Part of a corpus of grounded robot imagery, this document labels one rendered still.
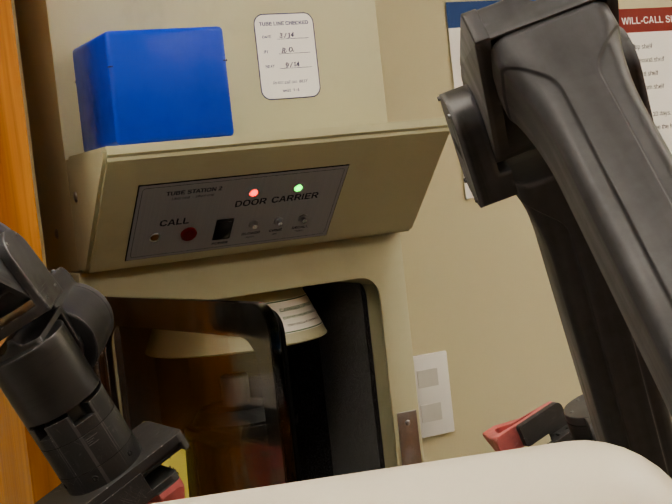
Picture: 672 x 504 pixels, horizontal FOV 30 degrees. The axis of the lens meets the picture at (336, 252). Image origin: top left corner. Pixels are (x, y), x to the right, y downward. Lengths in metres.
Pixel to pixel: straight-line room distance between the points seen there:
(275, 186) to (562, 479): 0.78
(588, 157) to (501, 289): 1.22
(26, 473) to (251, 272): 0.28
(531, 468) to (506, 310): 1.49
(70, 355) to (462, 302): 1.01
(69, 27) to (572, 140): 0.61
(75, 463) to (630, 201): 0.43
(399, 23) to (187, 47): 0.75
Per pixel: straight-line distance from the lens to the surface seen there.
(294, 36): 1.18
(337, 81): 1.20
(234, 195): 1.06
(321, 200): 1.11
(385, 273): 1.21
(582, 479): 0.32
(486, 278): 1.79
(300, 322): 1.20
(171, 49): 1.02
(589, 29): 0.63
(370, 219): 1.16
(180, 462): 0.97
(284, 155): 1.05
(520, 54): 0.63
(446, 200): 1.76
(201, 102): 1.02
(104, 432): 0.85
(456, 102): 0.71
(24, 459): 1.02
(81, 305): 0.90
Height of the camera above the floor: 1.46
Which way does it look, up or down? 3 degrees down
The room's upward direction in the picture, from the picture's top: 6 degrees counter-clockwise
